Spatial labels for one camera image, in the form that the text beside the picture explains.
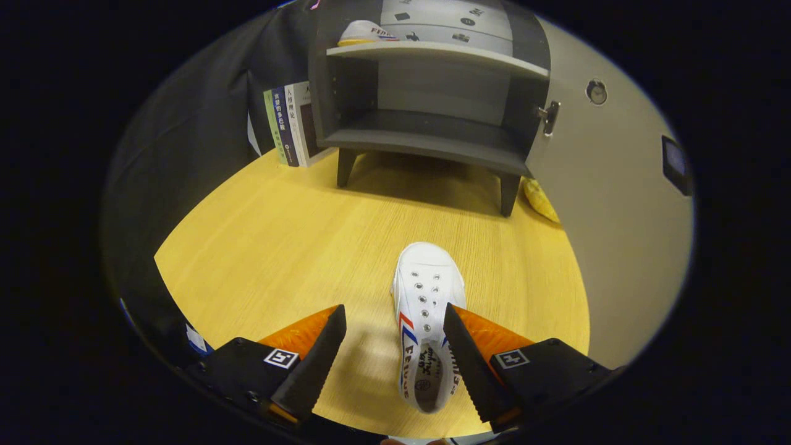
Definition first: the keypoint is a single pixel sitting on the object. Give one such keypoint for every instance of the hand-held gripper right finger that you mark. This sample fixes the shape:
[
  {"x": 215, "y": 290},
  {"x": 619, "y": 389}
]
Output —
[{"x": 473, "y": 371}]

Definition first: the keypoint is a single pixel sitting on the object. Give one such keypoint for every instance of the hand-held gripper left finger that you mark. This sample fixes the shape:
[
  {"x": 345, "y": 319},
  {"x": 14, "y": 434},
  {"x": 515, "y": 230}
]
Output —
[{"x": 315, "y": 371}]

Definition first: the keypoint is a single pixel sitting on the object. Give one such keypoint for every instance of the white canvas shoe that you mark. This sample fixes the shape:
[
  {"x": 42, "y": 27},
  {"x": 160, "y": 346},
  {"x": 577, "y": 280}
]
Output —
[
  {"x": 361, "y": 32},
  {"x": 426, "y": 278}
]

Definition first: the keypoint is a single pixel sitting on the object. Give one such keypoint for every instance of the beige shoe cabinet door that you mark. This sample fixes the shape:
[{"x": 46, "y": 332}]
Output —
[{"x": 618, "y": 247}]

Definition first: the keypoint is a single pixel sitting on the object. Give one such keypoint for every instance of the yellow soft object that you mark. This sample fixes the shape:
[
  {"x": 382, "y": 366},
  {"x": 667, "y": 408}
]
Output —
[{"x": 541, "y": 201}]

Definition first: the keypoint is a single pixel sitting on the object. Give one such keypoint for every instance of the white book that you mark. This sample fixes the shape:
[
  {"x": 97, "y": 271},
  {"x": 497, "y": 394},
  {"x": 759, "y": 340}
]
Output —
[{"x": 303, "y": 123}]

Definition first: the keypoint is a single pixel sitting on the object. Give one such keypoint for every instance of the dark blue book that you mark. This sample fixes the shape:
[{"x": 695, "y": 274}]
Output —
[{"x": 285, "y": 123}]

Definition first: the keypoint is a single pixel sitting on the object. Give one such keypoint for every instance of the black backdrop cloth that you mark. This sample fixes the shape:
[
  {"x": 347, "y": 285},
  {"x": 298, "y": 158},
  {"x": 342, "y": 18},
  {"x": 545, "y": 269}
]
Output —
[{"x": 185, "y": 154}]

